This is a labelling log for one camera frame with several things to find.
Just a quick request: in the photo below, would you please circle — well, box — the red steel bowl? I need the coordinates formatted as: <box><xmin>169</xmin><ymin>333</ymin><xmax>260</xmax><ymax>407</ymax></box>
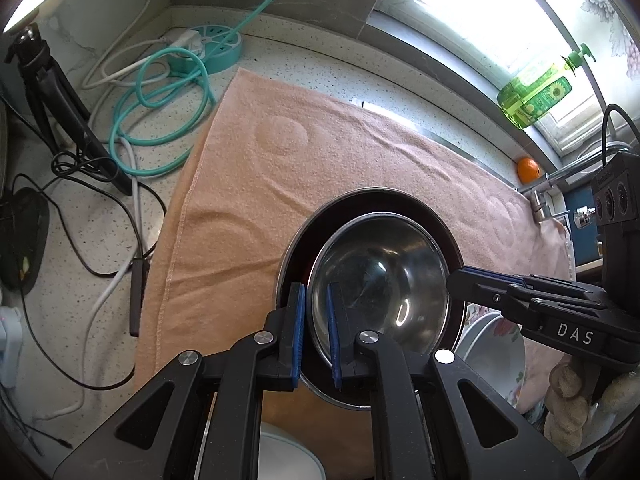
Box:
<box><xmin>306</xmin><ymin>212</ymin><xmax>449</xmax><ymax>376</ymax></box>

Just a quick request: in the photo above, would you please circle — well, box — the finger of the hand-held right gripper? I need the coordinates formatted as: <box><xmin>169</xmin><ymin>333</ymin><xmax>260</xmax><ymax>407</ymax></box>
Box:
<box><xmin>446</xmin><ymin>266</ymin><xmax>640</xmax><ymax>376</ymax></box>

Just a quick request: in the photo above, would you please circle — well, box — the pink towel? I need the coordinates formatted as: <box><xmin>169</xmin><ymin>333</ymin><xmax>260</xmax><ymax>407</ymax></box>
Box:
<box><xmin>135</xmin><ymin>67</ymin><xmax>576</xmax><ymax>480</ymax></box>

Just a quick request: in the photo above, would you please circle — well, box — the grape print roller blind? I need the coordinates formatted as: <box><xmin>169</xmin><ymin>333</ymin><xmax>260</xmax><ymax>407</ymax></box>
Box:
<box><xmin>565</xmin><ymin>0</ymin><xmax>640</xmax><ymax>81</ymax></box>

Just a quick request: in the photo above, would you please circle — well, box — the round teal power strip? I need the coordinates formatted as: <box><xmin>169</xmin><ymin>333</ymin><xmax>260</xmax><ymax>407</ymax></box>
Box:
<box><xmin>165</xmin><ymin>25</ymin><xmax>244</xmax><ymax>75</ymax></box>

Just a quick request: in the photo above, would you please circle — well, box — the large steel bowl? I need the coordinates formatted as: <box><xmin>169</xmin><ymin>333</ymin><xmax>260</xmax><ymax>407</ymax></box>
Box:
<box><xmin>275</xmin><ymin>187</ymin><xmax>469</xmax><ymax>408</ymax></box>

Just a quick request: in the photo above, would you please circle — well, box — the blue knife holder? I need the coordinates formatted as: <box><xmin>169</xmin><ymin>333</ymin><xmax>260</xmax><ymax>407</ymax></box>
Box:
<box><xmin>564</xmin><ymin>184</ymin><xmax>603</xmax><ymax>267</ymax></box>

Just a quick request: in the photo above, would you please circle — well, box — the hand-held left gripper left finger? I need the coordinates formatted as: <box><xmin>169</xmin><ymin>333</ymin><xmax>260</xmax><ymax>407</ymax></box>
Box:
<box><xmin>52</xmin><ymin>282</ymin><xmax>307</xmax><ymax>480</ymax></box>

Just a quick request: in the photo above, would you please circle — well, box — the black oval device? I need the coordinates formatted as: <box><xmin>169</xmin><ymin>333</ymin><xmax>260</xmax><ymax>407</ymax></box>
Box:
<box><xmin>0</xmin><ymin>187</ymin><xmax>51</xmax><ymax>296</ymax></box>

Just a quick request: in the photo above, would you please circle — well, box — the orange fruit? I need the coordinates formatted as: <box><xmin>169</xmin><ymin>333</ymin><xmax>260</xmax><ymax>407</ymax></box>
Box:
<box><xmin>516</xmin><ymin>156</ymin><xmax>543</xmax><ymax>185</ymax></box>

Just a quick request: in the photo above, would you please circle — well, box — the black tripod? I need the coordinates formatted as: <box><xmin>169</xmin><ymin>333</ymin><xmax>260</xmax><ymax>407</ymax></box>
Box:
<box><xmin>4</xmin><ymin>25</ymin><xmax>133</xmax><ymax>196</ymax></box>

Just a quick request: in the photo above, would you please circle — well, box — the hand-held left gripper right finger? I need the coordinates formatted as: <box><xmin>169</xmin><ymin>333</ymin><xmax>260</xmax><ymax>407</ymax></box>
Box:
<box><xmin>326</xmin><ymin>282</ymin><xmax>583</xmax><ymax>480</ymax></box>

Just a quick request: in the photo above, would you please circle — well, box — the black cable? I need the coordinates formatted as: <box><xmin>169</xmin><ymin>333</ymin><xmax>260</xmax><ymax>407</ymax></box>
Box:
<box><xmin>12</xmin><ymin>152</ymin><xmax>168</xmax><ymax>391</ymax></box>

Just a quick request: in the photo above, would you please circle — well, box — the small pink floral plate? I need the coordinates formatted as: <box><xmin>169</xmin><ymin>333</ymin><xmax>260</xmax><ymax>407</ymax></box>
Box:
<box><xmin>467</xmin><ymin>312</ymin><xmax>527</xmax><ymax>407</ymax></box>

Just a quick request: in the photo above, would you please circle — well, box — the person's right hand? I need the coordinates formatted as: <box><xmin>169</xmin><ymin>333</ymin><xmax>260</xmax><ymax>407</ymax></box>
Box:
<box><xmin>544</xmin><ymin>360</ymin><xmax>640</xmax><ymax>456</ymax></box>

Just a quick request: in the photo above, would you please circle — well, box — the white bowl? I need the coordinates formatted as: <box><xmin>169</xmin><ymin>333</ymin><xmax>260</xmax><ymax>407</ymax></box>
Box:
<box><xmin>257</xmin><ymin>421</ymin><xmax>326</xmax><ymax>480</ymax></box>

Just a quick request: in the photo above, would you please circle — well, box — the window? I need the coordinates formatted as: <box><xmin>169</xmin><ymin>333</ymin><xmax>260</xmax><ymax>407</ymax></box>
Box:
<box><xmin>375</xmin><ymin>0</ymin><xmax>616</xmax><ymax>161</ymax></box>

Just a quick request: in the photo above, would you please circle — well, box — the white charger cable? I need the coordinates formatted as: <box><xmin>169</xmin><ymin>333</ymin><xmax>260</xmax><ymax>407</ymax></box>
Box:
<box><xmin>37</xmin><ymin>142</ymin><xmax>138</xmax><ymax>421</ymax></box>

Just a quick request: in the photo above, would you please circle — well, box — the green dish soap bottle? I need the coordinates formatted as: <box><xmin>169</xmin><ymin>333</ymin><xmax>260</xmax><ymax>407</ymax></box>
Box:
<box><xmin>496</xmin><ymin>42</ymin><xmax>597</xmax><ymax>132</ymax></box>

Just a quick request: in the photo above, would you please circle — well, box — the chrome faucet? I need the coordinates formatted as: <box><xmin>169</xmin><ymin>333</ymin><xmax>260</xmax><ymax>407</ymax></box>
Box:
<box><xmin>517</xmin><ymin>157</ymin><xmax>608</xmax><ymax>226</ymax></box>

